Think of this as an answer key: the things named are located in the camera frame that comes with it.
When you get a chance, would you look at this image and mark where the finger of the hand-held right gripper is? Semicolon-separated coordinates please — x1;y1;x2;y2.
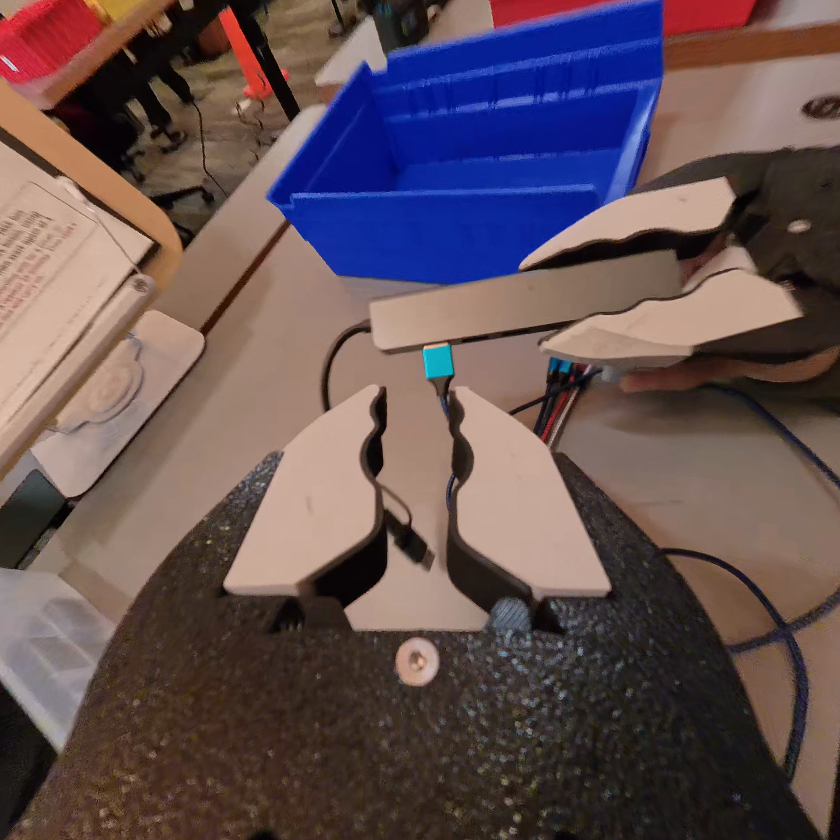
518;176;739;273
538;246;806;374

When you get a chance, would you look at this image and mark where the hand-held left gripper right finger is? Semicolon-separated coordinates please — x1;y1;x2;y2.
446;386;614;618

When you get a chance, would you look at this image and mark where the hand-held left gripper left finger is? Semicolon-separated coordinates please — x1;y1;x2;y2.
223;384;389;610

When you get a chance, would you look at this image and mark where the white braided cable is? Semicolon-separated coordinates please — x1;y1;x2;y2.
554;384;595;448

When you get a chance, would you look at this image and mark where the red braided cable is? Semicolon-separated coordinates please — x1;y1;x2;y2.
546;374;588;442

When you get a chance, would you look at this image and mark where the grey USB hub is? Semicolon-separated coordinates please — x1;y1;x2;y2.
369;249;686;355

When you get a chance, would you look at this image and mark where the teal plug blue cable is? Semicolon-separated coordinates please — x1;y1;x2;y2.
422;343;462;503

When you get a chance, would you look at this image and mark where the blue plastic bin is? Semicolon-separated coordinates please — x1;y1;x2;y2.
268;0;665;284

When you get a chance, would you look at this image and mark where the clear plastic bin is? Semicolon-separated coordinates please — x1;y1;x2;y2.
0;567;118;752

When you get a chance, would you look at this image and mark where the blue braided cable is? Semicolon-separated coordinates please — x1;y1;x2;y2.
659;548;840;783
705;385;840;492

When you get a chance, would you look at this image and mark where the grey desk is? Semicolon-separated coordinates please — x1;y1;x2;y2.
0;56;840;840

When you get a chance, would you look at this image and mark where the wood-edged desk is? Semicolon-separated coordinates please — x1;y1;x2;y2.
659;0;840;72

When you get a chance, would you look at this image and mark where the black desk leg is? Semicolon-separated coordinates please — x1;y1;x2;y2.
226;0;304;123

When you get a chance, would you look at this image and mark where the person's right hand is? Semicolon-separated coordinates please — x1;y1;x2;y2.
620;360;742;396

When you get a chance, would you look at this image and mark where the red plastic bin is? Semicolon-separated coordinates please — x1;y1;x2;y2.
491;0;760;36

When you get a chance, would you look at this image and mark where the instruction sheet on stand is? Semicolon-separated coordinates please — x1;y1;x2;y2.
0;82;206;497

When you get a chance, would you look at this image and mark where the printed instruction sheet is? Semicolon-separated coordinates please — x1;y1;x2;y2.
0;141;157;427

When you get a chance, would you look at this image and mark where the orange traffic cone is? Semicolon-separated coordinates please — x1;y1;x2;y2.
218;7;291;101

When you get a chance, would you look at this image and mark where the red woven basket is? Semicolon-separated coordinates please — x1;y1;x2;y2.
0;0;107;85

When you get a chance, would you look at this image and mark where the thin black cable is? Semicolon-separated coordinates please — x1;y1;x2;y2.
508;369;601;420

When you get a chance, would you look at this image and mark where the black floor cable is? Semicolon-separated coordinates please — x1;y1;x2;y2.
189;98;232;199

